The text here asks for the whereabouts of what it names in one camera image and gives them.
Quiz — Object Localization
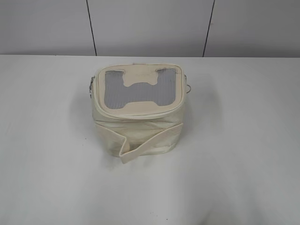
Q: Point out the cream zippered bag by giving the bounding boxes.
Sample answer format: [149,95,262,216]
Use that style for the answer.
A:
[89,64,190,163]

